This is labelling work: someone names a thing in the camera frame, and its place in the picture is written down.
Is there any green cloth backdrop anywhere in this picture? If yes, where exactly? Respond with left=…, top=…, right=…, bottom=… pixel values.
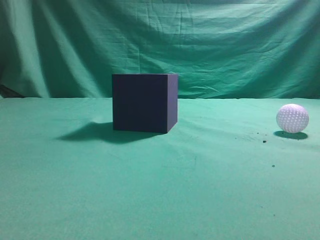
left=0, top=0, right=320, bottom=240

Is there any dark purple foam cube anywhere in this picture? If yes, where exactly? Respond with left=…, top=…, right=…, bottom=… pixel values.
left=112, top=73, right=179, bottom=134

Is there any white dimpled ball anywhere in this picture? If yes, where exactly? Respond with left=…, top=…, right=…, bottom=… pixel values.
left=276, top=103, right=310, bottom=134

